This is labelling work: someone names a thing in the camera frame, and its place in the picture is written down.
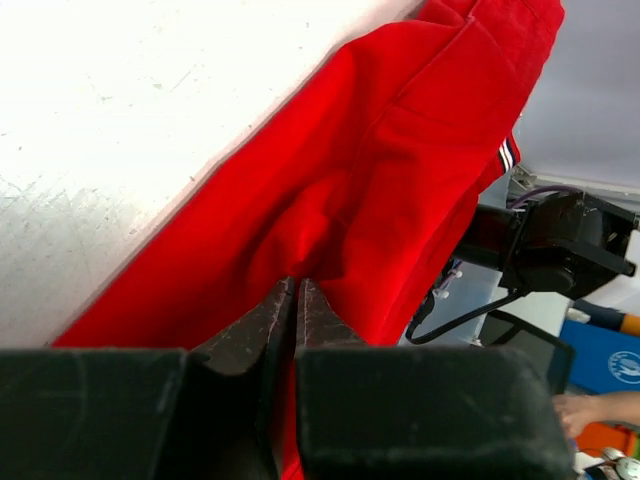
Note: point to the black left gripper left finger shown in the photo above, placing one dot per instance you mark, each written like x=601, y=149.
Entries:
x=116, y=413

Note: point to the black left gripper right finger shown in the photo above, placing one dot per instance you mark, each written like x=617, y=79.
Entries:
x=368, y=412

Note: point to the red trousers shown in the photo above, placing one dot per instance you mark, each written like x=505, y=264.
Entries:
x=364, y=183

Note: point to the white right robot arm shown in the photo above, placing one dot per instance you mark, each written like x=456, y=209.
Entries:
x=568, y=243

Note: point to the person's hand in background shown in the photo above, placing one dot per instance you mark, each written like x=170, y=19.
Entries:
x=576, y=412

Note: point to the black laptop in background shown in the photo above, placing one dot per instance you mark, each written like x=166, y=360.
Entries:
x=550, y=355

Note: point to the blue box with logo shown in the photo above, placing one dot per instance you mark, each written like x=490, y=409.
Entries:
x=605, y=361

